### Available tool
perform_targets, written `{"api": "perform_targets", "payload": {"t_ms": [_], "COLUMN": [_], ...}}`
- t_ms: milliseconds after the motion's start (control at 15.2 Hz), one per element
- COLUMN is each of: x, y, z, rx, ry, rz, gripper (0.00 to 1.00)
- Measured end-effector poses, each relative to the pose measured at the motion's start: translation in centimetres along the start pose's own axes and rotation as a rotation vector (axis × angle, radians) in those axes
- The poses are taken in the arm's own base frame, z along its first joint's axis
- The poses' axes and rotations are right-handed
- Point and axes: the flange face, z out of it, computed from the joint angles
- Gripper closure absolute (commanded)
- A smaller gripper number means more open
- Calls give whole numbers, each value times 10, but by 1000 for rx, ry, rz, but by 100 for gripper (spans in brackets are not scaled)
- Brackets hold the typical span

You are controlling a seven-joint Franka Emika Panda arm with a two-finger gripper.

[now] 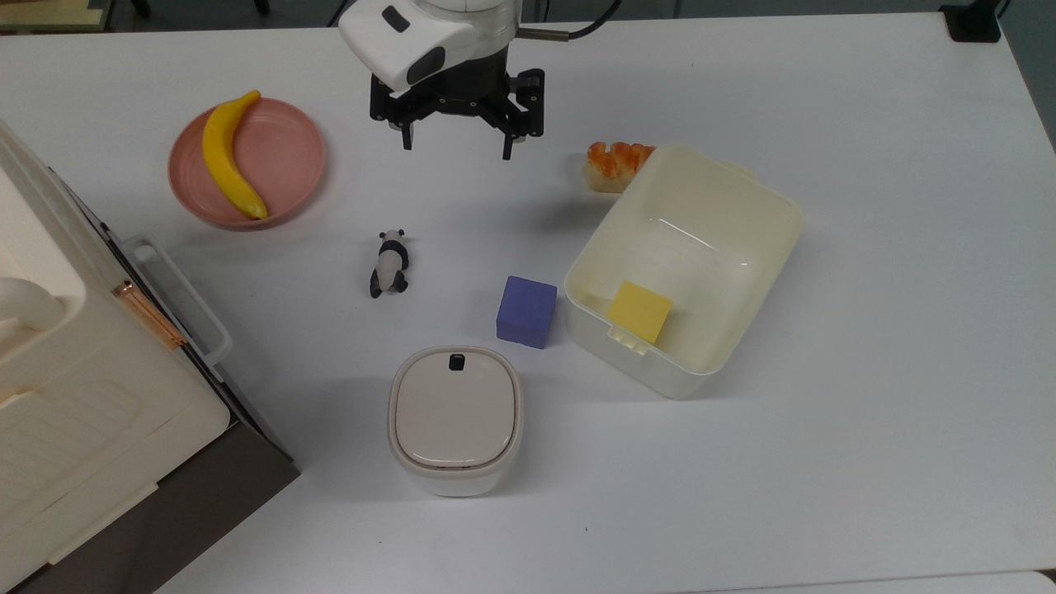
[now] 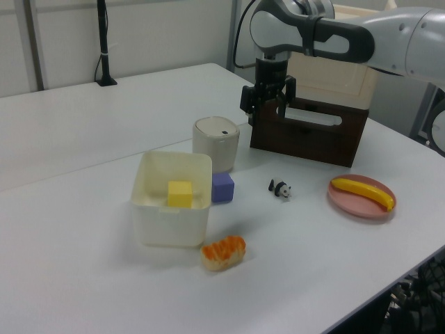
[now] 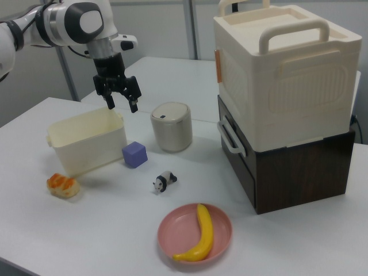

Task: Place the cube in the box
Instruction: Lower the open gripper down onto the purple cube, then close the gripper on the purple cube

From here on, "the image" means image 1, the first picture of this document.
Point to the pink round plate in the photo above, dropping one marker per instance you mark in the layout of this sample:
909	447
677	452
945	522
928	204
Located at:
285	161

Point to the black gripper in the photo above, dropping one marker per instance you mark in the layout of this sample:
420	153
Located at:
462	87

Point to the yellow cube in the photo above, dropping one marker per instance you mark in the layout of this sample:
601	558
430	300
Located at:
640	311

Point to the yellow banana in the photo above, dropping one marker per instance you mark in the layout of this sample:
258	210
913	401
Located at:
224	157

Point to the black table clamp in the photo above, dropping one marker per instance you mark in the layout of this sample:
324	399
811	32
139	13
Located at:
972	21

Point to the small panda figurine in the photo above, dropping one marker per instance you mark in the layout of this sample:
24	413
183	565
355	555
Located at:
389	266

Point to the cream appliance with dark base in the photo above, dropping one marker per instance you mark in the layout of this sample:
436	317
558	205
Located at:
91	396

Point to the white lidded square container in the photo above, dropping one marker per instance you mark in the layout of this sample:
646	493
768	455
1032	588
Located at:
455	417

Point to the purple cube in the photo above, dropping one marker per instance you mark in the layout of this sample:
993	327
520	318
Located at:
526	312

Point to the cream rectangular plastic box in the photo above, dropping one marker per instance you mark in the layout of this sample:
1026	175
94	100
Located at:
701	247

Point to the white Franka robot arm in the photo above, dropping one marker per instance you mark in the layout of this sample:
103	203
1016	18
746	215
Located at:
396	37

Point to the orange topped bread piece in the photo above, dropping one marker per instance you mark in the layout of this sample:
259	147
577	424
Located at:
615	165

